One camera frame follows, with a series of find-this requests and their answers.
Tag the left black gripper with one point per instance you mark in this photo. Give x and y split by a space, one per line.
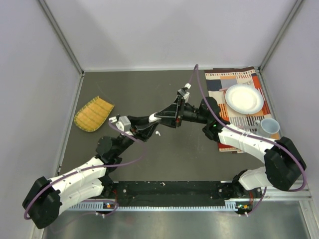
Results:
141 128

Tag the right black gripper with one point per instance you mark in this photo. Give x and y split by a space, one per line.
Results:
169 114

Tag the white earbud charging case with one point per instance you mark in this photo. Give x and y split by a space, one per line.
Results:
153 118

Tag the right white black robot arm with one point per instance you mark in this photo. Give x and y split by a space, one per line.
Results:
283 164

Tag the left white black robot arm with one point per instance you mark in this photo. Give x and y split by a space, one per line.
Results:
49 198

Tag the yellow woven mat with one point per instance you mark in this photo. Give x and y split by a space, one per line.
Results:
92 115

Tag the patterned orange placemat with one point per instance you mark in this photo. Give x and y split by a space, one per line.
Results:
218 80

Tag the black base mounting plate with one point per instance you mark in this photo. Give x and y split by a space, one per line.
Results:
169 193

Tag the white paper plate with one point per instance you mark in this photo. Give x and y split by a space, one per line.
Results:
244 99

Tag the pale blue cup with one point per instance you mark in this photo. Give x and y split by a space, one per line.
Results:
267 127

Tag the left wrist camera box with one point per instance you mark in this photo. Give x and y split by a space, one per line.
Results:
121 124

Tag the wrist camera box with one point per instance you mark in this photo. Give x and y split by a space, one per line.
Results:
184 92
121 124

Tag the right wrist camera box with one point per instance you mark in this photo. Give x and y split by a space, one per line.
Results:
184 92

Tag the pink handled fork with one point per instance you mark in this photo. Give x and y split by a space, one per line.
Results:
249 124

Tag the grey slotted cable duct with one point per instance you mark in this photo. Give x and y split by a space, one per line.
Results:
107 207

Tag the aluminium front rail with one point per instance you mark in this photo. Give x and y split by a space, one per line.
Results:
286 196

